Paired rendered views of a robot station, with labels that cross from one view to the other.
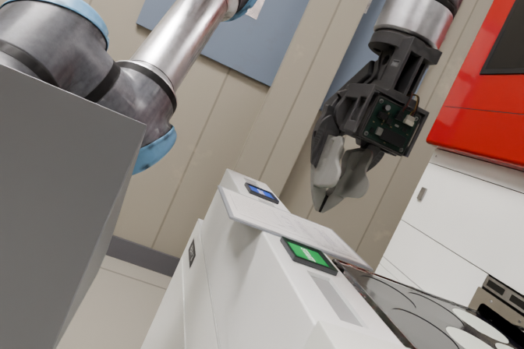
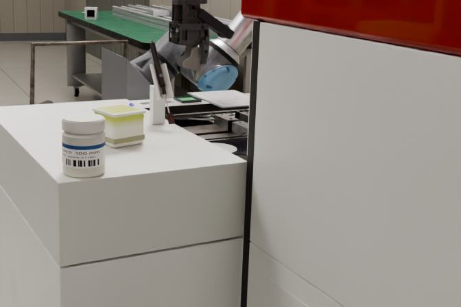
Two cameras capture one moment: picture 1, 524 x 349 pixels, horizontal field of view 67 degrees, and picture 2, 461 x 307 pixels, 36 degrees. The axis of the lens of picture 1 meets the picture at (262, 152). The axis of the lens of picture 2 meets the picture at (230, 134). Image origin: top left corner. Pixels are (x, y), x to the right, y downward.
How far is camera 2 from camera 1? 193 cm
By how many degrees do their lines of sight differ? 75
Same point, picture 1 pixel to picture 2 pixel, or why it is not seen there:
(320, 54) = not seen: outside the picture
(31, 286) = not seen: hidden behind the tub
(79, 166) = (122, 74)
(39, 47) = (158, 46)
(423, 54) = (174, 3)
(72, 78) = (172, 54)
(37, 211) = (121, 89)
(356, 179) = (191, 61)
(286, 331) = not seen: hidden behind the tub
